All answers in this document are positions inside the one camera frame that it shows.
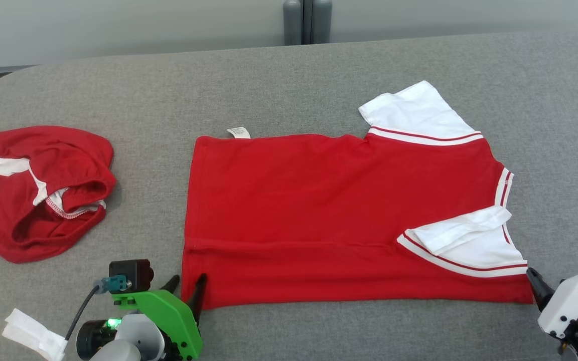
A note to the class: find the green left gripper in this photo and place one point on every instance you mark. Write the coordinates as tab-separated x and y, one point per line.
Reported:
173	316

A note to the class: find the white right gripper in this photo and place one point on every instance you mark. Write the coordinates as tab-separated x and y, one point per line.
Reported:
575	298

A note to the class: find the red shirt with white sleeves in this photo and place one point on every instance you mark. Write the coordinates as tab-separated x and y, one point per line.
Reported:
319	210

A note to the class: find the red shorts with white stripe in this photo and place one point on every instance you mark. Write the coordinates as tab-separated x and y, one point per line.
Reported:
13	230

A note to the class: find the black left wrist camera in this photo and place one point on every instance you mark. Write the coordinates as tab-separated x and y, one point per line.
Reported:
133	273

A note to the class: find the teal left camera connector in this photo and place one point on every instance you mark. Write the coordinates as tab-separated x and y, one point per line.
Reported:
113	285

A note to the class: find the grey metal frame post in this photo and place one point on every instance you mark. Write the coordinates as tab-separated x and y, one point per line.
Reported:
293	22

